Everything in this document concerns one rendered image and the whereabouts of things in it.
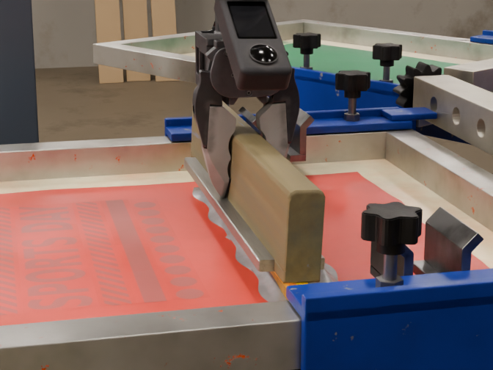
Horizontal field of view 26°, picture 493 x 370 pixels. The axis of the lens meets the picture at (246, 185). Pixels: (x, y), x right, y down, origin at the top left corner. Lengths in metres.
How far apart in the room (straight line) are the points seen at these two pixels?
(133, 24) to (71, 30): 0.75
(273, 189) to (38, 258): 0.24
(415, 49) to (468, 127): 0.96
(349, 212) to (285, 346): 0.38
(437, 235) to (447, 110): 0.48
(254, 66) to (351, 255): 0.20
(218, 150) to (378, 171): 0.32
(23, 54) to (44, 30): 6.44
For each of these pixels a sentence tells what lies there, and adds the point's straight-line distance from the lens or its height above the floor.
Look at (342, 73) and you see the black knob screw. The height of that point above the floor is 1.06.
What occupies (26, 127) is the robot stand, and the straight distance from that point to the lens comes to 1.60.
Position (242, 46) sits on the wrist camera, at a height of 1.15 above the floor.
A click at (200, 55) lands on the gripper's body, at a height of 1.12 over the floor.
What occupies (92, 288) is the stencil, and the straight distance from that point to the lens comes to 0.90.
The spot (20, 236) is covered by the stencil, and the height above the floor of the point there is 0.96.
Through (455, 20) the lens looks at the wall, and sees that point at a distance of 8.83.
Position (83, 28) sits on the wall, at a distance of 8.03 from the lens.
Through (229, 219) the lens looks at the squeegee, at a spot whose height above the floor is 0.99.
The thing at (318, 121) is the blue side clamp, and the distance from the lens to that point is 1.32.
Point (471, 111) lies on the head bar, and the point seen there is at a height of 1.03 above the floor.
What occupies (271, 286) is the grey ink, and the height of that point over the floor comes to 0.96.
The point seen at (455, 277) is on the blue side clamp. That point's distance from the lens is 0.80.
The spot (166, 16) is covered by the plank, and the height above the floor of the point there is 0.43.
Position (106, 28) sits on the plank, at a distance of 7.37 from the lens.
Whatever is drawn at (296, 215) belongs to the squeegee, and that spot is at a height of 1.04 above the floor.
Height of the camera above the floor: 1.28
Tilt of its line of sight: 16 degrees down
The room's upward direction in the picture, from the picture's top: straight up
